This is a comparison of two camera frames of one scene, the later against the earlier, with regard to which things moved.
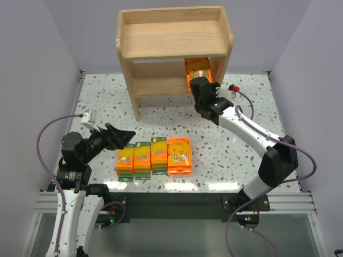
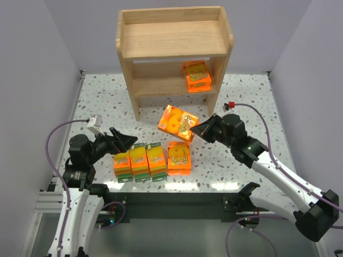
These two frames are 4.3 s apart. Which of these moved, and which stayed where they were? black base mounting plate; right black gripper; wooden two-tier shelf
Moved: right black gripper
Stayed: wooden two-tier shelf; black base mounting plate
